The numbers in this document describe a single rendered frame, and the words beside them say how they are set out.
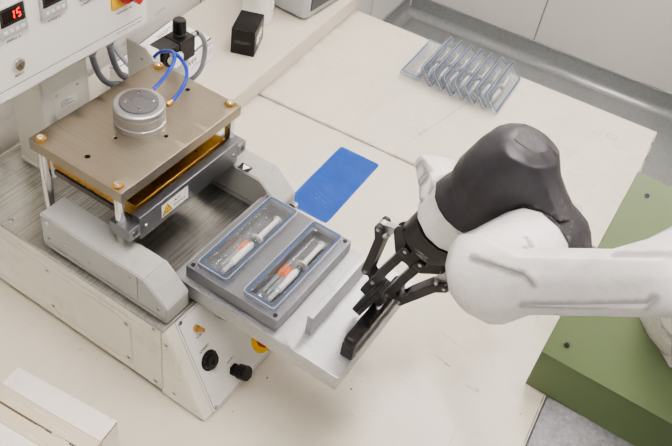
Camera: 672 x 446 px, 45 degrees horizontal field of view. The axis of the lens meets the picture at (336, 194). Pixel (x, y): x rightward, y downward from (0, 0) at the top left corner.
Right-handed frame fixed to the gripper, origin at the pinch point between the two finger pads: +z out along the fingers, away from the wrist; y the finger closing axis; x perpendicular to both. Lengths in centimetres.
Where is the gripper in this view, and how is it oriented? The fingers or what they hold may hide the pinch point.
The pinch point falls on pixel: (371, 296)
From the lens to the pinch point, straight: 115.8
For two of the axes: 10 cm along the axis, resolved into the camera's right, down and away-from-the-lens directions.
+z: -4.1, 5.2, 7.5
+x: 5.3, -5.3, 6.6
